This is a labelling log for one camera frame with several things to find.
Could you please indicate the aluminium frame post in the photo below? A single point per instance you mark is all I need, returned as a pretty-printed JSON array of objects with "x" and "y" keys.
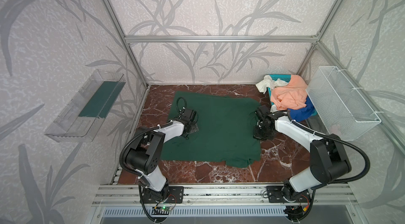
[{"x": 110, "y": 12}]

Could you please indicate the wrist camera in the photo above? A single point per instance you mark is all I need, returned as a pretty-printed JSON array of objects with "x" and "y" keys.
[
  {"x": 262, "y": 112},
  {"x": 186, "y": 115}
]

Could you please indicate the green circuit board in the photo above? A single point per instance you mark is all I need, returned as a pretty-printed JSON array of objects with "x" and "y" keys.
[{"x": 163, "y": 210}]

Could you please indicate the right base wiring bundle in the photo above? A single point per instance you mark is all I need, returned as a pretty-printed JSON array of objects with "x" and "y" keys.
[{"x": 297, "y": 209}]

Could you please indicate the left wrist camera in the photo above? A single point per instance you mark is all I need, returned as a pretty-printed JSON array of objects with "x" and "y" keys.
[{"x": 186, "y": 115}]

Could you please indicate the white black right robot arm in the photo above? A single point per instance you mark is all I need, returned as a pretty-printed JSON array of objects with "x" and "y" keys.
[{"x": 328, "y": 157}]

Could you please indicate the teal plastic laundry basket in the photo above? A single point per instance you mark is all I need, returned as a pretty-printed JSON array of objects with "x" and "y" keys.
[{"x": 290, "y": 93}]

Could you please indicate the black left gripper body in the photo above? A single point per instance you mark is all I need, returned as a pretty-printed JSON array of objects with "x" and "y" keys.
[{"x": 191, "y": 127}]

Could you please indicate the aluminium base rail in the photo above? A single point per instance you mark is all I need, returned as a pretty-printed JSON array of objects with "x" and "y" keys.
[{"x": 223, "y": 195}]

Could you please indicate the white t-shirt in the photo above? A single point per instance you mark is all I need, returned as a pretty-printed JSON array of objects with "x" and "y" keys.
[{"x": 269, "y": 83}]

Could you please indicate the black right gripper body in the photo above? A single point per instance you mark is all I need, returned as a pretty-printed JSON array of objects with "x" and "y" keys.
[{"x": 262, "y": 131}]

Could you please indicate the white wire mesh basket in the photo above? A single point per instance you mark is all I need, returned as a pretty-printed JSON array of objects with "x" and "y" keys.
[{"x": 341, "y": 107}]

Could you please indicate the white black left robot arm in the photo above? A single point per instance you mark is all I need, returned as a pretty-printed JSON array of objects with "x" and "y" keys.
[{"x": 141, "y": 155}]

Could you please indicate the green t-shirt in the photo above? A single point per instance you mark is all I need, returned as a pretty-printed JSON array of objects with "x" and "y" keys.
[{"x": 225, "y": 131}]

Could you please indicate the aluminium frame crossbar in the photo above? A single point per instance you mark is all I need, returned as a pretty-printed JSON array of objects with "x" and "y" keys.
[{"x": 220, "y": 39}]

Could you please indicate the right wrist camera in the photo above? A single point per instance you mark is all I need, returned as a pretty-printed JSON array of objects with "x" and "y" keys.
[{"x": 262, "y": 112}]

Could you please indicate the clear acrylic wall shelf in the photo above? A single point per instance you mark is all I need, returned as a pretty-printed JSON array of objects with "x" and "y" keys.
[{"x": 86, "y": 112}]

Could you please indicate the blue t-shirt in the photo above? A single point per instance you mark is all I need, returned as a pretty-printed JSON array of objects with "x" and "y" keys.
[{"x": 303, "y": 113}]

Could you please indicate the peach pink t-shirt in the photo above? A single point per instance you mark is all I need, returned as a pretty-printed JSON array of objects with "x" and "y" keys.
[{"x": 292, "y": 96}]

